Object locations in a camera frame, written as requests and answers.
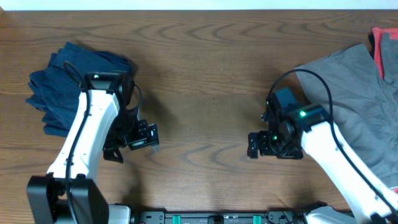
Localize navy blue shorts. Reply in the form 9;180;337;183
41;42;136;130

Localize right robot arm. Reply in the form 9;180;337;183
248;105;397;223

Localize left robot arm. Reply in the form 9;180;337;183
27;71;159;223

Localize folded navy shorts left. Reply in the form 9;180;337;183
25;70;69;138

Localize grey shorts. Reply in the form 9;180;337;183
296;34;397;188

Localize red black garment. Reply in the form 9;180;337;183
369;27;397;192

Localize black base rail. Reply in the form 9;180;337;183
108;202;355;224

